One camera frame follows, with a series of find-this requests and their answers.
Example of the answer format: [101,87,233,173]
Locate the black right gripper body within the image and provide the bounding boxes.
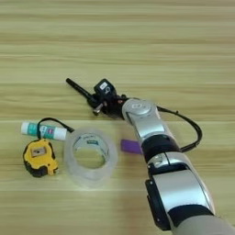
[92,93,129,120]

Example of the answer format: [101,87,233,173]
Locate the black marker pen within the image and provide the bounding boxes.
[65,77,93,99]

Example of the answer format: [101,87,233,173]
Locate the clear packing tape roll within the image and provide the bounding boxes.
[63,128,119,188]

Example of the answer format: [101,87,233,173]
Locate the white and green glue stick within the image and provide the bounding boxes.
[20,121,68,141]

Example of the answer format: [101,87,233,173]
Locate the yellow black tape measure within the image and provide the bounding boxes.
[22,117,75,178]

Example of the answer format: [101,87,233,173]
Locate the black box with white label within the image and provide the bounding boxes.
[94,78,118,99]

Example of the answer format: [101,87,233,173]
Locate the purple eraser block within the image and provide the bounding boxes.
[119,139,143,155]

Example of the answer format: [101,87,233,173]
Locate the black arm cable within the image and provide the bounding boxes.
[156,105,204,153]

